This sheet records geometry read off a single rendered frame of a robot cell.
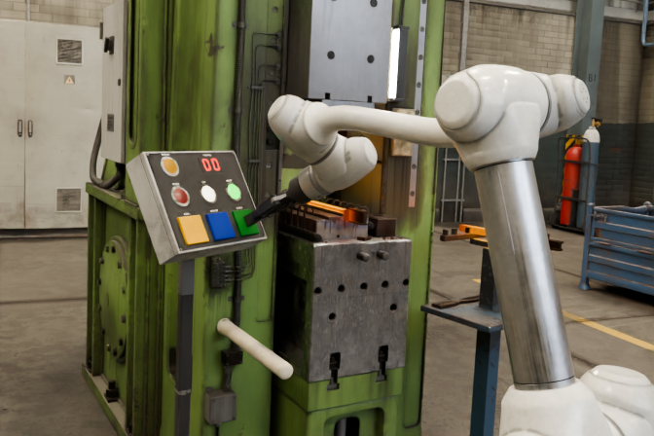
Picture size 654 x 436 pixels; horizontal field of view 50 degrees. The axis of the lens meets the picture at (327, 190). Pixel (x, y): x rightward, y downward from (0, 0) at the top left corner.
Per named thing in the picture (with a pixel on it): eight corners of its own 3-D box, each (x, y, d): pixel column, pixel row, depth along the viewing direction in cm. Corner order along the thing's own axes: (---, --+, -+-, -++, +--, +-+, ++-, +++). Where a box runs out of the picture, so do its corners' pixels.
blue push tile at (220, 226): (236, 236, 188) (227, 210, 190) (216, 239, 183) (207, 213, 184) (232, 238, 189) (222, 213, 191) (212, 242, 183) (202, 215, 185)
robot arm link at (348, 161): (341, 173, 185) (306, 143, 178) (386, 147, 176) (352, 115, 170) (336, 203, 177) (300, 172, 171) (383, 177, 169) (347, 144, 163)
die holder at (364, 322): (405, 366, 242) (413, 238, 237) (308, 382, 223) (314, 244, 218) (324, 322, 290) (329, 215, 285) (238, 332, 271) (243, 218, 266)
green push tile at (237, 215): (260, 233, 197) (250, 208, 198) (242, 235, 190) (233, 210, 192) (255, 235, 198) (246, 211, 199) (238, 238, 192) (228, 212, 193)
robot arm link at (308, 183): (341, 192, 181) (324, 200, 185) (328, 160, 183) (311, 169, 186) (320, 194, 174) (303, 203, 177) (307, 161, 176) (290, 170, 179)
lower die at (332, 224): (367, 237, 235) (368, 212, 234) (315, 240, 225) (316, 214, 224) (308, 219, 271) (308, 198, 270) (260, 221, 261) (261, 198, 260)
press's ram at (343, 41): (408, 104, 237) (415, -17, 233) (308, 98, 218) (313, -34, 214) (343, 104, 273) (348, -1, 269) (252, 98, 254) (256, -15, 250)
